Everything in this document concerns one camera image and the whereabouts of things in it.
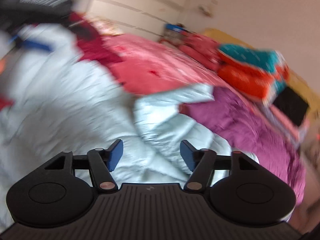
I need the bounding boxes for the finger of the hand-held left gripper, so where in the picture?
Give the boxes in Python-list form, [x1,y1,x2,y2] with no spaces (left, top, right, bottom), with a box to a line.
[10,36,52,53]

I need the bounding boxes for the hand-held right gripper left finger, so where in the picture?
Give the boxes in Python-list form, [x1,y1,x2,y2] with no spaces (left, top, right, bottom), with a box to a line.
[44,139,124,194]

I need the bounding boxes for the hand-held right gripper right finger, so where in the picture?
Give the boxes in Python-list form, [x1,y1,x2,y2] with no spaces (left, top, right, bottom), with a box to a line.
[180,140,262,193]

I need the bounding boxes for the light blue down jacket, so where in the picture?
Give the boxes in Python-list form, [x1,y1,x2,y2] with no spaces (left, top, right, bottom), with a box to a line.
[0,24,259,233]

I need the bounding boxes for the purple down quilt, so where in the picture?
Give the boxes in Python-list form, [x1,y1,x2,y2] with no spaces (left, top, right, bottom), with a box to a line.
[179,86,307,205]

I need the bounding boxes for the dark red down jacket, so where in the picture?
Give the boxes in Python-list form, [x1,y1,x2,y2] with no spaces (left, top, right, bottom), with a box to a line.
[67,11,123,64]

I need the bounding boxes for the white wardrobe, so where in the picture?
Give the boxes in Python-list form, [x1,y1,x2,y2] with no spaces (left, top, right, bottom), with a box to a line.
[57,0,195,43]

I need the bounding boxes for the pink heart-print bed blanket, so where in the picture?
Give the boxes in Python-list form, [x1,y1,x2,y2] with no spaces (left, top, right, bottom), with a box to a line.
[90,20,225,97]

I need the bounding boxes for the pink folded blanket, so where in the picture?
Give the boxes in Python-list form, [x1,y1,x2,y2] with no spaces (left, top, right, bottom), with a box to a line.
[265,104,310,147]

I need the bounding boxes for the orange and teal folded quilt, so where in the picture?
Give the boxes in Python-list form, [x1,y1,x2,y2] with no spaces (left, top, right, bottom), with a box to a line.
[216,42,290,104]

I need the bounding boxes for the pink heart-print pillows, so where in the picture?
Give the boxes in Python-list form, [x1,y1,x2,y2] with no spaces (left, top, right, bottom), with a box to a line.
[160,32,223,70]

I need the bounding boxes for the black folded cloth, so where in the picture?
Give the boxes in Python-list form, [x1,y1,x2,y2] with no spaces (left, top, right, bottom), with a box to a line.
[271,86,310,127]

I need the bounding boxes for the blue box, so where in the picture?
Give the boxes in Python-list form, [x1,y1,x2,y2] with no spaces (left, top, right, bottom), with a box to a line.
[165,23,188,33]

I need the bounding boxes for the yellow headboard cover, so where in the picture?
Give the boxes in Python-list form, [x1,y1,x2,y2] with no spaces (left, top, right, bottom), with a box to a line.
[202,27,320,140]

